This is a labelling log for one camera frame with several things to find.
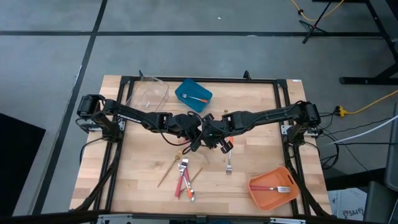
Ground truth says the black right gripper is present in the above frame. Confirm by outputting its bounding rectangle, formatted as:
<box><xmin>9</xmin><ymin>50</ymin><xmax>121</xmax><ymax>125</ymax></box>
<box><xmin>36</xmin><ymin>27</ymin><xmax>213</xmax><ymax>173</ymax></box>
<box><xmin>211</xmin><ymin>112</ymin><xmax>243</xmax><ymax>155</ymax></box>

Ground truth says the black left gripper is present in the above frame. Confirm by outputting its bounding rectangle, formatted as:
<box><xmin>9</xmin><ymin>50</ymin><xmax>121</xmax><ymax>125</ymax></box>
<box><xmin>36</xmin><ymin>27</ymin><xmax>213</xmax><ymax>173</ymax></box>
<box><xmin>170</xmin><ymin>112</ymin><xmax>218</xmax><ymax>153</ymax></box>

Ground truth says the orange-handled silver fork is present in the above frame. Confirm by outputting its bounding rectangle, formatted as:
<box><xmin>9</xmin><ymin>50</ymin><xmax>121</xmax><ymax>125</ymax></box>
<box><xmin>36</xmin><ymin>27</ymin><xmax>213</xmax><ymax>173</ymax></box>
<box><xmin>225</xmin><ymin>136</ymin><xmax>234</xmax><ymax>175</ymax></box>
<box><xmin>177</xmin><ymin>164</ymin><xmax>193</xmax><ymax>200</ymax></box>
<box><xmin>182</xmin><ymin>93</ymin><xmax>208</xmax><ymax>103</ymax></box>

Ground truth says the blue plastic bin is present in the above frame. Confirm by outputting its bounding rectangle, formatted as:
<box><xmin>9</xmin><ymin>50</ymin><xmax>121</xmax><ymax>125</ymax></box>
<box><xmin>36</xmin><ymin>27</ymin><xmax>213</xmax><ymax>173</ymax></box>
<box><xmin>174</xmin><ymin>78</ymin><xmax>213</xmax><ymax>113</ymax></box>

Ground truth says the gold wooden cutlery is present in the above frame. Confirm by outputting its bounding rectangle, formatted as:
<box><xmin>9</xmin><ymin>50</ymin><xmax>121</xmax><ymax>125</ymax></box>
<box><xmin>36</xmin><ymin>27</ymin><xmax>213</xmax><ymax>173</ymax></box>
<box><xmin>157</xmin><ymin>150</ymin><xmax>184</xmax><ymax>188</ymax></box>

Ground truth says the clear plastic bin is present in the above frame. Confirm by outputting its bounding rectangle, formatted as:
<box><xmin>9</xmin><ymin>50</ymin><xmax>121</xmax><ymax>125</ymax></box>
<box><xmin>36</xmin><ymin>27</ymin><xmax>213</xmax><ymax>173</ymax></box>
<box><xmin>125</xmin><ymin>75</ymin><xmax>170</xmax><ymax>113</ymax></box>

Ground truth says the orange plastic bin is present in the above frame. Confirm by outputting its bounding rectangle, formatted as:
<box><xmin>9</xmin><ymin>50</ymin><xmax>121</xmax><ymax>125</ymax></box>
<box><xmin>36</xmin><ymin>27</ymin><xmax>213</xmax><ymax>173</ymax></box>
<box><xmin>248</xmin><ymin>166</ymin><xmax>300</xmax><ymax>212</ymax></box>

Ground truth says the black front crossbar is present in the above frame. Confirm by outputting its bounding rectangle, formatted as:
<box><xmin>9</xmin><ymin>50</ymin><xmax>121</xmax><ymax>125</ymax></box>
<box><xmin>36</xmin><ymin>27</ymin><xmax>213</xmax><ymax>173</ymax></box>
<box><xmin>0</xmin><ymin>210</ymin><xmax>332</xmax><ymax>224</ymax></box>

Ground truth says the white printed cardboard box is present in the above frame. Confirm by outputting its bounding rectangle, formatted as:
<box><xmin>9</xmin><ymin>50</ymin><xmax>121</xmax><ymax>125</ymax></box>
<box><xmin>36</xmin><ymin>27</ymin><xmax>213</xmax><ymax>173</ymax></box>
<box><xmin>328</xmin><ymin>187</ymin><xmax>369</xmax><ymax>222</ymax></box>

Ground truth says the black tripod stand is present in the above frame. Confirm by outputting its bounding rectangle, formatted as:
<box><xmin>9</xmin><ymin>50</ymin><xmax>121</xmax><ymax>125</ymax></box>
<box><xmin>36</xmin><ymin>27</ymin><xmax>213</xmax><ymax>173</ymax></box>
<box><xmin>298</xmin><ymin>0</ymin><xmax>334</xmax><ymax>44</ymax></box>

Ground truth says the dark grey cabinet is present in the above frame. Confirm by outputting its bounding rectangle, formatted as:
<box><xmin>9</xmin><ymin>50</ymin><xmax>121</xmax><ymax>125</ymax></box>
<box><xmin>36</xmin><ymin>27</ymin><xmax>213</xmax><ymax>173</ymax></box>
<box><xmin>384</xmin><ymin>102</ymin><xmax>398</xmax><ymax>191</ymax></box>

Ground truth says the dark grey case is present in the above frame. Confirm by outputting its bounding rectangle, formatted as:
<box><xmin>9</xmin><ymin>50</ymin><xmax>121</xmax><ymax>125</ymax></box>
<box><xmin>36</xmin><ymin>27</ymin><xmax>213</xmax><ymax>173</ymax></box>
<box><xmin>363</xmin><ymin>180</ymin><xmax>398</xmax><ymax>224</ymax></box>

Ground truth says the black floor mat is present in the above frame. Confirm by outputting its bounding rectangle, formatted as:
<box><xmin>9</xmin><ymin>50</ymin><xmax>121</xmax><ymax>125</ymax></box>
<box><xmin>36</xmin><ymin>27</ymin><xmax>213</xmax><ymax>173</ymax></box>
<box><xmin>0</xmin><ymin>113</ymin><xmax>47</xmax><ymax>217</ymax></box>

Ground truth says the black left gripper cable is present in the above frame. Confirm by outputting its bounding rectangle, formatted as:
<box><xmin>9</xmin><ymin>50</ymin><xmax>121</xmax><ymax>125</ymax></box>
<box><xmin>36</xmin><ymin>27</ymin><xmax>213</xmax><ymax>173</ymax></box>
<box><xmin>149</xmin><ymin>123</ymin><xmax>194</xmax><ymax>156</ymax></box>

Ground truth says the black aluminium table frame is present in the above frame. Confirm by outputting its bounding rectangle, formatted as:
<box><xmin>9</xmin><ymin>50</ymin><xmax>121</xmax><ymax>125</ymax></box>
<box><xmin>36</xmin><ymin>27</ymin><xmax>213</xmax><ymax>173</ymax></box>
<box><xmin>92</xmin><ymin>75</ymin><xmax>312</xmax><ymax>217</ymax></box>

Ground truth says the black braided cable bundle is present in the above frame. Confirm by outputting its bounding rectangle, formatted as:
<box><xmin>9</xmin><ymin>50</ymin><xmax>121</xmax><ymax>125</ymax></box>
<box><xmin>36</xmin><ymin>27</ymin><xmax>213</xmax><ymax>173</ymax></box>
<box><xmin>285</xmin><ymin>146</ymin><xmax>331</xmax><ymax>217</ymax></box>
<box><xmin>73</xmin><ymin>146</ymin><xmax>121</xmax><ymax>215</ymax></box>

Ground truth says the yellow extension cable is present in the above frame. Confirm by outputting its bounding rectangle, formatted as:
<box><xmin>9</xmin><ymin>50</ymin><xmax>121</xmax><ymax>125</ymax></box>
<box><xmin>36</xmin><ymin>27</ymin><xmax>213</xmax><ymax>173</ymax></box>
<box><xmin>335</xmin><ymin>89</ymin><xmax>398</xmax><ymax>118</ymax></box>
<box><xmin>290</xmin><ymin>0</ymin><xmax>345</xmax><ymax>22</ymax></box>

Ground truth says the black standing desk frame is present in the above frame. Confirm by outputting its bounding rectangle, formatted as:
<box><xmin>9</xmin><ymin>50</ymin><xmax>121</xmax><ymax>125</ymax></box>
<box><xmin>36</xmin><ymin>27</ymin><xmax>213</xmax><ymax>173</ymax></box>
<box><xmin>338</xmin><ymin>0</ymin><xmax>398</xmax><ymax>85</ymax></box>

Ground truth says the white hanging cable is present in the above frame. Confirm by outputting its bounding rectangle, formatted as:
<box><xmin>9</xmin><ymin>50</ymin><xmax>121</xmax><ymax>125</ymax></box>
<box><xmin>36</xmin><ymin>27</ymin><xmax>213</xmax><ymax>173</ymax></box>
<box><xmin>326</xmin><ymin>114</ymin><xmax>398</xmax><ymax>146</ymax></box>

